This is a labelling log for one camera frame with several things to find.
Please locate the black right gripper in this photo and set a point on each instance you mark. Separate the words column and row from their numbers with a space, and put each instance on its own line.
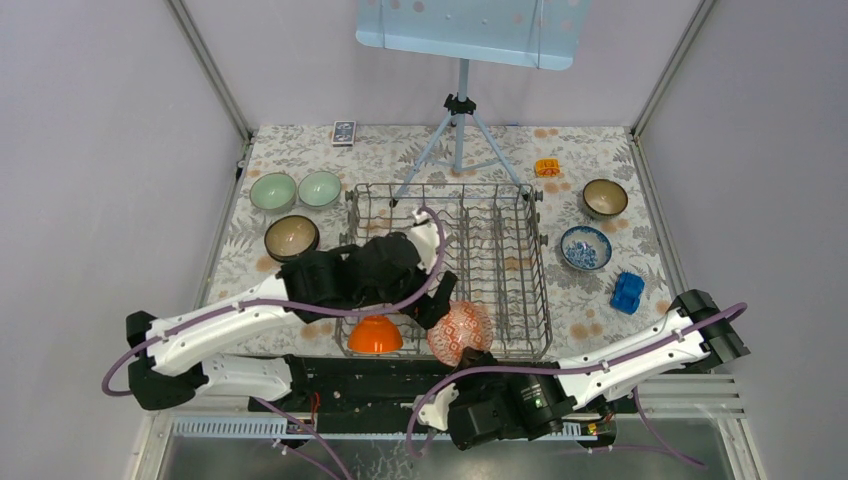
column 473, row 358

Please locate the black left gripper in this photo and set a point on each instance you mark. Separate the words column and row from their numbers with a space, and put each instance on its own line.
column 430, row 309

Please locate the blue white zigzag bowl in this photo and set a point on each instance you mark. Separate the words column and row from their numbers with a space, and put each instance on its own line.
column 467, row 324

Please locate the pink speckled bowl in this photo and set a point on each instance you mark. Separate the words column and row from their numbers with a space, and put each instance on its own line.
column 290, row 236

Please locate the pale green checkered bowl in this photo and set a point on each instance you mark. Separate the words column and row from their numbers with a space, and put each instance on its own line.
column 319, row 190

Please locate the white blue floral bowl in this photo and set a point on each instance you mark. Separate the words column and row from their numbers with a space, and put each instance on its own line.
column 585, row 248

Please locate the light green bowl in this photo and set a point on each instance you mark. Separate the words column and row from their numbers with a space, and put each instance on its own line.
column 274, row 193

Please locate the dark brown patterned bowl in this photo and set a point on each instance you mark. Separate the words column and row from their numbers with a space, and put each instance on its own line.
column 603, row 198

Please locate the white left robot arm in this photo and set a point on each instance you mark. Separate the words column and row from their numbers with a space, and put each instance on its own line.
column 179, row 358

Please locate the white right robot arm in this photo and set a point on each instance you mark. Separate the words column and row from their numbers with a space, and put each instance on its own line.
column 693, row 336

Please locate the orange bowl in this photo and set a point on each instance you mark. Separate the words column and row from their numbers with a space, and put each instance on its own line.
column 375, row 335

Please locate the blue plastic toy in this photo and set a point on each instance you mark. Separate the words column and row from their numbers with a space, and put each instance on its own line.
column 626, row 296

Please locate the small yellow orange toy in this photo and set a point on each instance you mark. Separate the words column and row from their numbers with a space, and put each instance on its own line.
column 547, row 168

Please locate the playing card box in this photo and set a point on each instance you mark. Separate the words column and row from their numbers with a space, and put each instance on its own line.
column 343, row 133

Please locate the light blue tripod stand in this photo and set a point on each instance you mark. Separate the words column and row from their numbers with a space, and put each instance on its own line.
column 458, row 107

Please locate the light blue board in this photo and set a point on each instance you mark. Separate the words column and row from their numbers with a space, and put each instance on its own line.
column 528, row 33

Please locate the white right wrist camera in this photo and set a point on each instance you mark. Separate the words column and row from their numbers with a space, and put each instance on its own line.
column 434, row 411

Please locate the grey wire dish rack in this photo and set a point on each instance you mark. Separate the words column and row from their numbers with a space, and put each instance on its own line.
column 494, row 247

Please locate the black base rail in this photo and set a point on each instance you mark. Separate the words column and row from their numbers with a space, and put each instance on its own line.
column 378, row 396

